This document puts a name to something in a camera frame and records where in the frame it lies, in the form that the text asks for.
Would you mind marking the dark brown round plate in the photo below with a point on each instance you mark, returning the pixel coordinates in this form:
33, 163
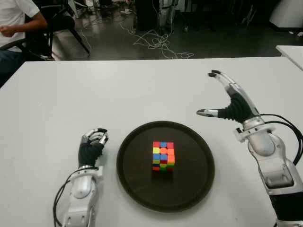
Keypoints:
165, 170

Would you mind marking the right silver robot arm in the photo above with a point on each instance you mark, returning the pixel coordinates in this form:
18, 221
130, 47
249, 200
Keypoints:
272, 160

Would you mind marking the person in white shirt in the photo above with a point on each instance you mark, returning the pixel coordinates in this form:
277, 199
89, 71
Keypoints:
14, 14

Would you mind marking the white power strip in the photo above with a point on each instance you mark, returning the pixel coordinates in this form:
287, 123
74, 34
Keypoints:
126, 11

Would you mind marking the multicoloured Rubik's cube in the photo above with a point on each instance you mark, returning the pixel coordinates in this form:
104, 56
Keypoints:
163, 153

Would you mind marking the black four-legged chair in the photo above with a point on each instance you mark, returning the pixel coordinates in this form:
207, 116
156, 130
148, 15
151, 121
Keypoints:
61, 22

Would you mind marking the white desk frame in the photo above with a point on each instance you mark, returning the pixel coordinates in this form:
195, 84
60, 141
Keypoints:
75, 9

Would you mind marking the folded metal stands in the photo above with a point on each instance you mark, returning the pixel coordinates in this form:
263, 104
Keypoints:
249, 15

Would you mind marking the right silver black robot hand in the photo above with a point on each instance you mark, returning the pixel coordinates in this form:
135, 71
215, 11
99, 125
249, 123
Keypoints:
239, 106

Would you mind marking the black equipment racks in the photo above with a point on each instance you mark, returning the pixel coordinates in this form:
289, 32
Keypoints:
217, 13

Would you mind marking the white neighbouring table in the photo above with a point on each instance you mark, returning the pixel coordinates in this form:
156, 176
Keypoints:
293, 53

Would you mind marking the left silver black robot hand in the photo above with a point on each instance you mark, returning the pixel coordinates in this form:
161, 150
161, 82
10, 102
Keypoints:
88, 153

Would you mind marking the black office chair armrest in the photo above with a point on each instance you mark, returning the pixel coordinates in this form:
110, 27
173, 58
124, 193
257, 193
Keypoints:
30, 53

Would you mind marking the white pillar with black base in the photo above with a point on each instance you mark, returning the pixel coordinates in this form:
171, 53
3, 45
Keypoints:
288, 13

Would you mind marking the black cabinet on casters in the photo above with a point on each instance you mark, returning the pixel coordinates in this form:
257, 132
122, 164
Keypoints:
148, 15

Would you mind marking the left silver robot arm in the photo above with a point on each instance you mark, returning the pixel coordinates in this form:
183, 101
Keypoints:
81, 186

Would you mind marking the silver humanoid robot legs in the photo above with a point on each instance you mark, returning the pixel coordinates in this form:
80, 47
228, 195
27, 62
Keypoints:
165, 16

